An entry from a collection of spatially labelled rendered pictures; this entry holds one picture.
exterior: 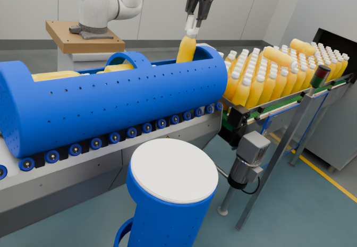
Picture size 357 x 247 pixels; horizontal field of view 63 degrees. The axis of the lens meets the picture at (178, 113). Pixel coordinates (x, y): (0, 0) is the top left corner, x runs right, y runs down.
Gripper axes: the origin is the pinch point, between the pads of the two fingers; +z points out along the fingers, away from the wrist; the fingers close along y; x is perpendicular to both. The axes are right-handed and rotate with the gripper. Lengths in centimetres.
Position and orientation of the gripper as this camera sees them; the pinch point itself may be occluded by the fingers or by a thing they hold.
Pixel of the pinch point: (192, 25)
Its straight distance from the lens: 130.2
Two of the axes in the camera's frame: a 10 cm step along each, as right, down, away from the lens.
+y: 6.4, 5.3, -5.5
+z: -2.3, 8.2, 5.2
